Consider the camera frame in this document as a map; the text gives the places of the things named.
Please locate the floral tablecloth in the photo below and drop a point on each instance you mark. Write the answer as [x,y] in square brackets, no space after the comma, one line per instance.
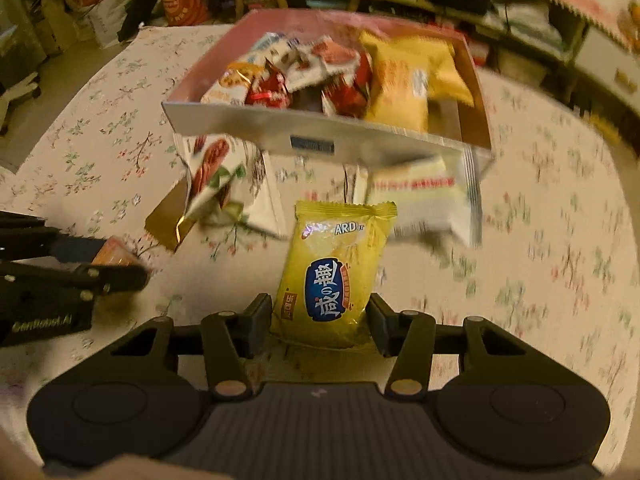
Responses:
[550,240]

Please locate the yellow biscuit packet blue label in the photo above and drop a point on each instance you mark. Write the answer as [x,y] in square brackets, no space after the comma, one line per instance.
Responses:
[330,270]

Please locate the red white snack packet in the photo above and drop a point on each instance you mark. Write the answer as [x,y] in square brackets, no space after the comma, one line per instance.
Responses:
[267,92]

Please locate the brown red snack packet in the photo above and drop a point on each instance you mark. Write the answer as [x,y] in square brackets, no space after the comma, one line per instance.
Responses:
[345,95]

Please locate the white packet nut print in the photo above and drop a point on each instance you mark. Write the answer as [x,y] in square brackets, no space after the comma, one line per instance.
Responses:
[215,160]

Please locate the white orange cracker packet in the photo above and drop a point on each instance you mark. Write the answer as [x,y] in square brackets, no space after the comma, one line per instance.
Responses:
[230,82]

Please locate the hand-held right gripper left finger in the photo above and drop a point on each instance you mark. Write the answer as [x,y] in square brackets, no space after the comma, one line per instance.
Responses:
[260,325]

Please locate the white blue snack packet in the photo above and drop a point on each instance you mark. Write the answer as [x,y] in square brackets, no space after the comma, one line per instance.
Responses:
[270,45]

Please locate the red box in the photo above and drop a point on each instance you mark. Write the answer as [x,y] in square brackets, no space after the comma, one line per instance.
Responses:
[480,52]

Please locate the small yellow ridged packet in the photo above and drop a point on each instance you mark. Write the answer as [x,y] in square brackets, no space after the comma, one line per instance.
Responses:
[452,80]

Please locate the white orange shopping bag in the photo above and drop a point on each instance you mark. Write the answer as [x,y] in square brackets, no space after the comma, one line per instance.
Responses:
[107,15]

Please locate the black board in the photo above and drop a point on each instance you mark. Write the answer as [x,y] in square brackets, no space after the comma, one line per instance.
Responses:
[137,17]

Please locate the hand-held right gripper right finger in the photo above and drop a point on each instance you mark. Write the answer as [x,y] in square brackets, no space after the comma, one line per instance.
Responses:
[384,330]

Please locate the orange fruit pile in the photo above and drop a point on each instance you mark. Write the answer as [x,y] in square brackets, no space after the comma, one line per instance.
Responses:
[631,20]

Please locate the white chair base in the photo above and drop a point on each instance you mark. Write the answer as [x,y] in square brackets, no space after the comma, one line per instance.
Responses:
[22,90]

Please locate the large yellow snack packet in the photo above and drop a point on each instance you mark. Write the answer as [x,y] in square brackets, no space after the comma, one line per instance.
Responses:
[395,85]

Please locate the pink silver cardboard box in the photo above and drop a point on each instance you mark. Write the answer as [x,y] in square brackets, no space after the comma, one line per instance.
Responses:
[240,127]

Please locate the beige cardboard box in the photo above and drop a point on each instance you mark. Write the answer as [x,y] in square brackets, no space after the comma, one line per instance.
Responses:
[520,62]

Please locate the stack of papers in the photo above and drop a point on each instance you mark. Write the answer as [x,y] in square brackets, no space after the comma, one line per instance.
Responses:
[530,22]

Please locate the white packet red stripe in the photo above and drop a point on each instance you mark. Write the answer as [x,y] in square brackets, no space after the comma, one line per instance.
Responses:
[425,195]

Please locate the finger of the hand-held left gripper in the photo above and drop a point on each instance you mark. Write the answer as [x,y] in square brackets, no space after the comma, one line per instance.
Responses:
[80,247]
[125,276]

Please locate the golden brown snack packet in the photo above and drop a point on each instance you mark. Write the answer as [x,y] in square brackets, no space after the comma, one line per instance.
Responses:
[167,220]

